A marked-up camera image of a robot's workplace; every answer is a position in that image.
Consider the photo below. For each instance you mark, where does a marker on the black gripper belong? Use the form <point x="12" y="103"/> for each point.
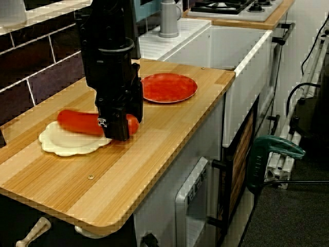
<point x="113" y="77"/>

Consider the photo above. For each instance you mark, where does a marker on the red toy sausage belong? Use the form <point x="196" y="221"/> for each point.
<point x="77" y="122"/>

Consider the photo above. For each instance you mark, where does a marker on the red round plate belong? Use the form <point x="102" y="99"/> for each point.
<point x="169" y="88"/>

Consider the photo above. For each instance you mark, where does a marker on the cream scalloped plate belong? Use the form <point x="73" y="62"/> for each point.
<point x="66" y="146"/>

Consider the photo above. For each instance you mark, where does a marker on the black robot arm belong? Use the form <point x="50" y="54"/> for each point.
<point x="108" y="23"/>

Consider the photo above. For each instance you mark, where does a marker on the white toy kitchen cabinet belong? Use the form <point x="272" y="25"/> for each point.
<point x="159" y="205"/>

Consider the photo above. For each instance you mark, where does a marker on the grey toy faucet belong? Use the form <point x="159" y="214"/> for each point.
<point x="168" y="23"/>

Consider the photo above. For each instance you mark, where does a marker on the white toy sink unit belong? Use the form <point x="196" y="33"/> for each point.
<point x="244" y="103"/>

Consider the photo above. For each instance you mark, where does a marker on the black upright panel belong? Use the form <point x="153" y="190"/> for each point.
<point x="2" y="136"/>

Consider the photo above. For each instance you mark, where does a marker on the white hook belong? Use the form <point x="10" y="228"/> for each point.
<point x="84" y="231"/>

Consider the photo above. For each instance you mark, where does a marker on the wooden slat door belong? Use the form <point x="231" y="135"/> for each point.
<point x="241" y="159"/>

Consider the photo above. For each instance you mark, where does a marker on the black stove grate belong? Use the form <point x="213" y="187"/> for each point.
<point x="231" y="10"/>

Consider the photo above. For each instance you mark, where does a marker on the white toy stove top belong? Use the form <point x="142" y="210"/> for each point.
<point x="257" y="16"/>

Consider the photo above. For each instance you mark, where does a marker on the dark upright post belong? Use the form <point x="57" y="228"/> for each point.
<point x="137" y="51"/>

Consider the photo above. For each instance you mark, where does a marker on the silver aluminium frame rail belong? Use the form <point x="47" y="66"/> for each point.
<point x="282" y="159"/>

